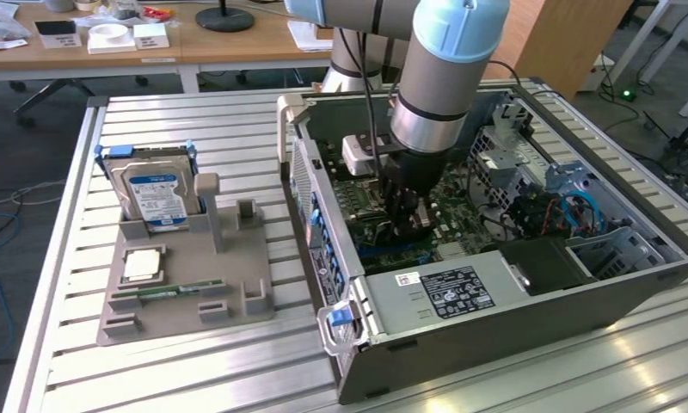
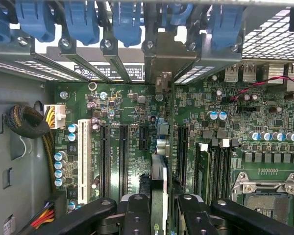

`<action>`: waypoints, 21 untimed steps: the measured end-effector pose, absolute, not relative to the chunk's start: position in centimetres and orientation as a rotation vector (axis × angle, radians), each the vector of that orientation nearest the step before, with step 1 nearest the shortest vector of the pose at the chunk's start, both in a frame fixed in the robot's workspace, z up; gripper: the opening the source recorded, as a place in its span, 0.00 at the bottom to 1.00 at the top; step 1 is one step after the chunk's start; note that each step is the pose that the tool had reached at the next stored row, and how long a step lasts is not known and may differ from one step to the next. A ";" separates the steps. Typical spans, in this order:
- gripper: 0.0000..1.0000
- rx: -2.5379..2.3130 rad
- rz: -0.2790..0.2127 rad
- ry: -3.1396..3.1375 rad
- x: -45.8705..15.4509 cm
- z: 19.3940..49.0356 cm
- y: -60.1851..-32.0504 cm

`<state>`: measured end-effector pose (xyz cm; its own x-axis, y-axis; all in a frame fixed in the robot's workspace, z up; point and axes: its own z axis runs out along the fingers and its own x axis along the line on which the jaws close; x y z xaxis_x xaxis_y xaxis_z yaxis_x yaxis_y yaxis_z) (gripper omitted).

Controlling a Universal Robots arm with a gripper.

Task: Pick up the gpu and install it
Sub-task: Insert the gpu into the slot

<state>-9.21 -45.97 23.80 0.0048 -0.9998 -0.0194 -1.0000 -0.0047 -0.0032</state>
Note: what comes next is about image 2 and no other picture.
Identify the white power connector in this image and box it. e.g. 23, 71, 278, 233
43, 104, 67, 130

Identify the braided power cable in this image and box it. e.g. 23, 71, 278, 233
4, 104, 56, 194

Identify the green motherboard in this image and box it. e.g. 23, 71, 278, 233
52, 70, 294, 235

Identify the metal CPU socket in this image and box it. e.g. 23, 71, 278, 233
231, 171, 294, 231

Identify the white expansion slot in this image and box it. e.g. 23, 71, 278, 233
77, 119, 92, 205

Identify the RAM slot with white clips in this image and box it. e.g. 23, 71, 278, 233
218, 138, 230, 198

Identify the long black expansion slot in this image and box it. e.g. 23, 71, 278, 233
119, 124, 130, 196
177, 126, 189, 194
99, 123, 110, 199

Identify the coloured wire bundle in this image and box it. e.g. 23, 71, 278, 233
30, 201, 56, 230

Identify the grey open PC case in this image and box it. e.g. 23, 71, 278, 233
0, 0, 294, 235

